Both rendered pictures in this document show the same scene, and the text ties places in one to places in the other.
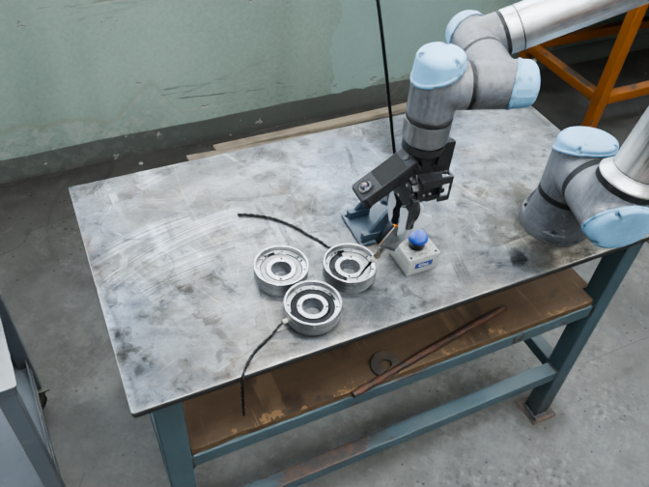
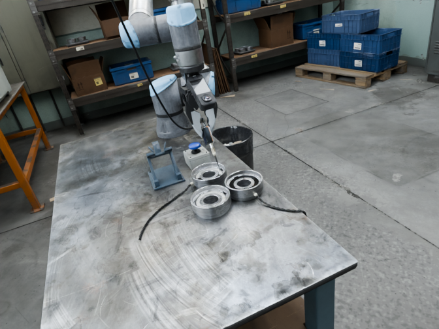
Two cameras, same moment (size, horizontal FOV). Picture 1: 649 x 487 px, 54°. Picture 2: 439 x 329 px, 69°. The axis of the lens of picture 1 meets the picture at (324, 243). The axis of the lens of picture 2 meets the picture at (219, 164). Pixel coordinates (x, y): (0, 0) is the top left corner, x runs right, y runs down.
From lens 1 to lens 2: 1.10 m
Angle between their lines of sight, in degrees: 64
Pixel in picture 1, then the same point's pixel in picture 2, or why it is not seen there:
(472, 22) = (136, 19)
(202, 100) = not seen: outside the picture
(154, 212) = (117, 303)
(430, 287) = (219, 156)
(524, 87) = not seen: hidden behind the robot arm
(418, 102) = (193, 32)
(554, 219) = (183, 119)
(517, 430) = not seen: hidden behind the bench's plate
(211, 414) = (283, 309)
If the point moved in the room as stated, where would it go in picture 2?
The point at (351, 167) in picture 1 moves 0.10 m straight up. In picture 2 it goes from (104, 192) to (93, 165)
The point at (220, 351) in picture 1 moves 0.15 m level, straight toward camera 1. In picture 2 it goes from (283, 225) to (345, 211)
